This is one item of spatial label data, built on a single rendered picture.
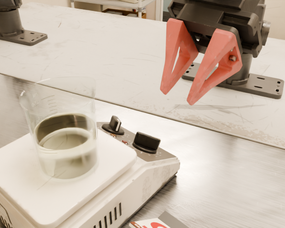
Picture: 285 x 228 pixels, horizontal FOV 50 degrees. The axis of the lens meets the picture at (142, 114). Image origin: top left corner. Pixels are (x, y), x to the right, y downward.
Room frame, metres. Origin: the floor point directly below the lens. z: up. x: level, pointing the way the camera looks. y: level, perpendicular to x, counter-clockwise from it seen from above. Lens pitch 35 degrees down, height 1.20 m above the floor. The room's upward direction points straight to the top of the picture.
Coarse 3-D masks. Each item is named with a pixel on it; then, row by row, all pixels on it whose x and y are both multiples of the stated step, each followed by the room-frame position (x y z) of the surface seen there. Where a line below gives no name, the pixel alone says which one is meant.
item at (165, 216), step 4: (164, 212) 0.23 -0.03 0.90; (160, 216) 0.22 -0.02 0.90; (164, 216) 0.22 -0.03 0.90; (168, 216) 0.22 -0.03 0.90; (172, 216) 0.22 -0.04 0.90; (144, 220) 0.20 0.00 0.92; (148, 220) 0.21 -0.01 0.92; (160, 220) 0.22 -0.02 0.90; (164, 220) 0.22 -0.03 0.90; (168, 220) 0.22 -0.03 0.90; (172, 220) 0.22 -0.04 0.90; (176, 220) 0.22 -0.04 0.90; (132, 224) 0.18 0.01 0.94; (164, 224) 0.21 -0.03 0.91; (168, 224) 0.21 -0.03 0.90; (172, 224) 0.21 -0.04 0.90; (176, 224) 0.21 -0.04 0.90; (180, 224) 0.21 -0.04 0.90; (184, 224) 0.21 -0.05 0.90
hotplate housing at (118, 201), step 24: (144, 168) 0.24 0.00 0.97; (168, 168) 0.27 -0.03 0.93; (0, 192) 0.20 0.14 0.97; (120, 192) 0.20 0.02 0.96; (144, 192) 0.23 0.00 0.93; (0, 216) 0.20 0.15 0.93; (24, 216) 0.17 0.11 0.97; (72, 216) 0.17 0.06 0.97; (96, 216) 0.18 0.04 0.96; (120, 216) 0.20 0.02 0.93
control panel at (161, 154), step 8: (112, 136) 0.30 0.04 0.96; (120, 136) 0.31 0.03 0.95; (128, 136) 0.32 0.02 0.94; (128, 144) 0.29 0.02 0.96; (136, 152) 0.27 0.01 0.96; (144, 152) 0.27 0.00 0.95; (160, 152) 0.29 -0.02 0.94; (168, 152) 0.30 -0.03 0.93; (144, 160) 0.25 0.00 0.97; (152, 160) 0.26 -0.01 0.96
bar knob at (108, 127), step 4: (112, 116) 0.34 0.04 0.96; (116, 116) 0.34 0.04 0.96; (112, 120) 0.33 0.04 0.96; (116, 120) 0.32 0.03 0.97; (104, 124) 0.33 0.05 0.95; (108, 124) 0.34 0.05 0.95; (112, 124) 0.33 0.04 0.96; (116, 124) 0.32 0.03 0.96; (120, 124) 0.32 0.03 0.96; (104, 128) 0.32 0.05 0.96; (108, 128) 0.32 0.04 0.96; (112, 128) 0.32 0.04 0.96; (116, 128) 0.31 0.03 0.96; (120, 128) 0.33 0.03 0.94; (112, 132) 0.31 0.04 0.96; (116, 132) 0.31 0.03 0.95; (120, 132) 0.32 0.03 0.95
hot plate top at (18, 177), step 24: (24, 144) 0.25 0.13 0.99; (120, 144) 0.25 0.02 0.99; (0, 168) 0.21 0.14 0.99; (24, 168) 0.21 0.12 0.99; (96, 168) 0.21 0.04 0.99; (120, 168) 0.21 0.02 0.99; (24, 192) 0.18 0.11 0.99; (48, 192) 0.18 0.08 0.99; (72, 192) 0.18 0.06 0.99; (96, 192) 0.19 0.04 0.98; (48, 216) 0.16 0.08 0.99
